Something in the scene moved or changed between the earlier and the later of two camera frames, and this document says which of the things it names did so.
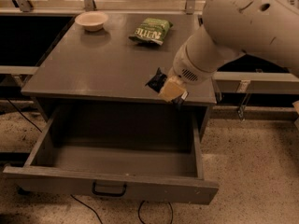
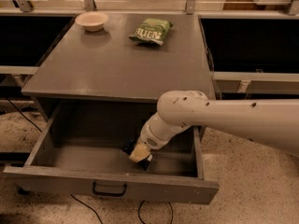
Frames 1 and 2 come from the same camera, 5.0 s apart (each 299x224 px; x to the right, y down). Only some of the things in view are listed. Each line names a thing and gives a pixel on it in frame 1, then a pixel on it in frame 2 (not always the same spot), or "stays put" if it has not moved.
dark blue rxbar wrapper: [157, 81] → [129, 147]
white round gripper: [186, 67] → [149, 139]
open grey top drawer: [137, 151] stays put
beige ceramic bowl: [92, 21] stays put
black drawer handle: [93, 189] stays put
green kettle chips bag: [151, 30] stays put
